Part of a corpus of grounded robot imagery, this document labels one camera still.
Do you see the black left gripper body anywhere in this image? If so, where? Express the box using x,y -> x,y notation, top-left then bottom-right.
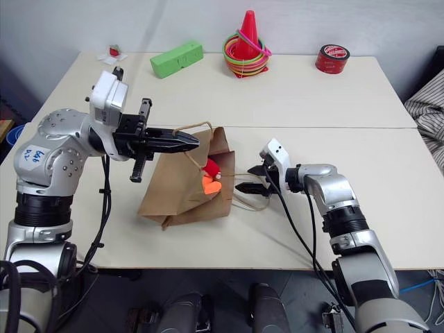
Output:
111,98 -> 154,184

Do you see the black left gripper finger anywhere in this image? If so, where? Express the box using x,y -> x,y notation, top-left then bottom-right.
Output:
147,126 -> 201,144
147,140 -> 199,155

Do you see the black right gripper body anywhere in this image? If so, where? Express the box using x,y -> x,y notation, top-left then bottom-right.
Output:
260,156 -> 282,199

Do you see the brown paper bag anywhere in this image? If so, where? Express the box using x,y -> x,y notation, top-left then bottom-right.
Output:
137,120 -> 270,232

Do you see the orange plush toy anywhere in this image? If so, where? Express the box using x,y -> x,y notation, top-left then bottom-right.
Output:
202,176 -> 223,196

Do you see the red plush toy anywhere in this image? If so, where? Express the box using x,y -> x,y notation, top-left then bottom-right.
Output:
202,157 -> 223,182

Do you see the green rectangular block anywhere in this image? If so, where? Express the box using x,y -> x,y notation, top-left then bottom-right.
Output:
149,40 -> 204,80

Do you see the small red toy in packet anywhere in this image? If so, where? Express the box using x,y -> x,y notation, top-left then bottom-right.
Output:
96,44 -> 128,66

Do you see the blue bucket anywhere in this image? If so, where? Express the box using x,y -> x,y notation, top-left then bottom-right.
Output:
6,123 -> 28,154

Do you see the dark rounded shape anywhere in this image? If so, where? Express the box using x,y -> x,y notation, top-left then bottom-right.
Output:
161,292 -> 213,333
248,282 -> 291,333

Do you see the red plastic cone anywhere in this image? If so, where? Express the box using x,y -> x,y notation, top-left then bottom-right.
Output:
227,10 -> 271,80

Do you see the red tape roll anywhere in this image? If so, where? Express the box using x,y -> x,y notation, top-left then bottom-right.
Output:
314,44 -> 351,76

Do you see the striped grey cloth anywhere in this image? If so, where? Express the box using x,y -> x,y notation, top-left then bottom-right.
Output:
403,68 -> 444,164

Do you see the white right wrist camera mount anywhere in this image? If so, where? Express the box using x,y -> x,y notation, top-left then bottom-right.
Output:
258,137 -> 300,192

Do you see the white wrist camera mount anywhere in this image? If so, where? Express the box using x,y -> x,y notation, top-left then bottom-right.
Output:
85,67 -> 129,130
258,137 -> 300,192

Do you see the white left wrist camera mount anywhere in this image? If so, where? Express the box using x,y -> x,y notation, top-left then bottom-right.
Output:
85,67 -> 129,130

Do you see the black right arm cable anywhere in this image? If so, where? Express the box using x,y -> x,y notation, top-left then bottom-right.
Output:
262,164 -> 360,333

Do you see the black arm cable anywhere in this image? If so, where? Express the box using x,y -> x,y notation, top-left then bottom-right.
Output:
262,164 -> 360,333
51,154 -> 114,333

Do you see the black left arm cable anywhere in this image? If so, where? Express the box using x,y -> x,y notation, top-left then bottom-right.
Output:
51,154 -> 114,333

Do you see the orange plastic ring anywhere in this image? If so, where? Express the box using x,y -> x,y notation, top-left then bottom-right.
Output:
225,48 -> 270,74

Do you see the green plastic ring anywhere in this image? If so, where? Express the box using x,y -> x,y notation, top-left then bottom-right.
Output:
223,37 -> 269,67

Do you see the yellow plastic ring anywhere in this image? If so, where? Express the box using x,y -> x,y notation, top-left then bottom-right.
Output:
222,32 -> 268,60

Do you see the thin pink plastic ring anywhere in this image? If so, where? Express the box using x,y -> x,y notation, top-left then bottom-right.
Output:
234,29 -> 273,58

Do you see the blue cable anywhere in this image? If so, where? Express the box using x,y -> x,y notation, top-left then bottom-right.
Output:
398,276 -> 438,296

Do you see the white cable bundle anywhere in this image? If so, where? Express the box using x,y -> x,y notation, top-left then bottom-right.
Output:
423,268 -> 444,329

